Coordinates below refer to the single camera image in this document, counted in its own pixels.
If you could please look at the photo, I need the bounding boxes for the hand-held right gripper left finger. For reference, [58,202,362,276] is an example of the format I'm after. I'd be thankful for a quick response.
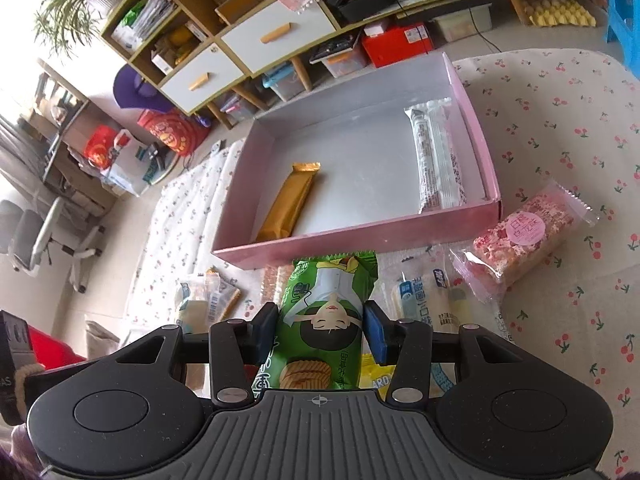
[116,302,279,408]

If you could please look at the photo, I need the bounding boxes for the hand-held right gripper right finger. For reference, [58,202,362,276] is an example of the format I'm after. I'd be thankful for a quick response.
[363,301,526,404]

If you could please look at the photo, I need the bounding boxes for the green snack packet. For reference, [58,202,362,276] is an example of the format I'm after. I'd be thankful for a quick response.
[251,251,379,392]

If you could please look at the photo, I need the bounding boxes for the pink rice cake packet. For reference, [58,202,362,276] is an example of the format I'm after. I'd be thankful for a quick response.
[449,180,601,302]

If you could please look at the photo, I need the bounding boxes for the pink cardboard box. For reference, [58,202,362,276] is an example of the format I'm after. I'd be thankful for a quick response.
[210,51,502,272]

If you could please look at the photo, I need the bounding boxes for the yellow snack packet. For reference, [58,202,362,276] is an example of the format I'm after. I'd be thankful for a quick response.
[359,354,397,397]

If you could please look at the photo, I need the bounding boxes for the red plastic object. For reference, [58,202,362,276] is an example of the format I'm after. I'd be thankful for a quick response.
[26,323,89,369]

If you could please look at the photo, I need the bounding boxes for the white blue snack packet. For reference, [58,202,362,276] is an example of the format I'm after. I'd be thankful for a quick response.
[379,249,507,402]

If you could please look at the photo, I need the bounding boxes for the brown stick snack packet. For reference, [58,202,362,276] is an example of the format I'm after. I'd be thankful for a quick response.
[204,269,242,322]

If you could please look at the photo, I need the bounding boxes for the white office chair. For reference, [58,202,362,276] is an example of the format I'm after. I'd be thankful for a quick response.
[0,197,107,294]

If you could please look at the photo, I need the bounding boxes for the gold snack bar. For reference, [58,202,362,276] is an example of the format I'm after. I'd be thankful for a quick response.
[255,161,321,242]

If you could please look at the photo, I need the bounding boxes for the long white snack packet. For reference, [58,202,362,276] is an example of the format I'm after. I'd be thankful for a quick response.
[403,100,469,214]

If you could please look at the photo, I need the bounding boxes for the white red plastic bag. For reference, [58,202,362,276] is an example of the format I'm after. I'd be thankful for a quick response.
[83,125,152,197]

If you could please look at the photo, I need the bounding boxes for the red patterned bag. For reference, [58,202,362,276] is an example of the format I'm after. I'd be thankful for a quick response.
[137,109,212,159]

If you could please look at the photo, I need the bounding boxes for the tall wooden shelf cabinet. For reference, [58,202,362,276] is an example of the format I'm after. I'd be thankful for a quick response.
[99,0,252,130]

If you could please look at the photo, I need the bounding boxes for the cherry print tablecloth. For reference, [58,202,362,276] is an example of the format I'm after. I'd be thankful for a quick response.
[120,49,640,480]

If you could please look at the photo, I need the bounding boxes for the clear plastic storage bin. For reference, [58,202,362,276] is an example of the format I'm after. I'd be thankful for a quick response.
[429,2,494,44]
[309,35,369,79]

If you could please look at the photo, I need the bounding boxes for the purple hat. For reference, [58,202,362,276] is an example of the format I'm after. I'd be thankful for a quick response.
[112,64,177,114]

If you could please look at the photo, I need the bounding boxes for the red flat box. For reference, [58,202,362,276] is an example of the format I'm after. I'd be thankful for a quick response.
[360,22,435,69]

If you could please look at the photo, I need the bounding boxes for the long wooden TV stand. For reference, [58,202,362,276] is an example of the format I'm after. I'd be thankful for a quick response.
[215,0,609,97]

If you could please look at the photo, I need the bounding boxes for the small cardboard box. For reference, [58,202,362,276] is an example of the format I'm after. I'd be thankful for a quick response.
[215,0,262,26]

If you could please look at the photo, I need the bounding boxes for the yellow egg tray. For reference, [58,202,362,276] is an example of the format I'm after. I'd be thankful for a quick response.
[519,0,599,29]

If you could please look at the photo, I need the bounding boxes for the blue plastic stool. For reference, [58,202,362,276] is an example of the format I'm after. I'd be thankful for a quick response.
[604,0,640,57]

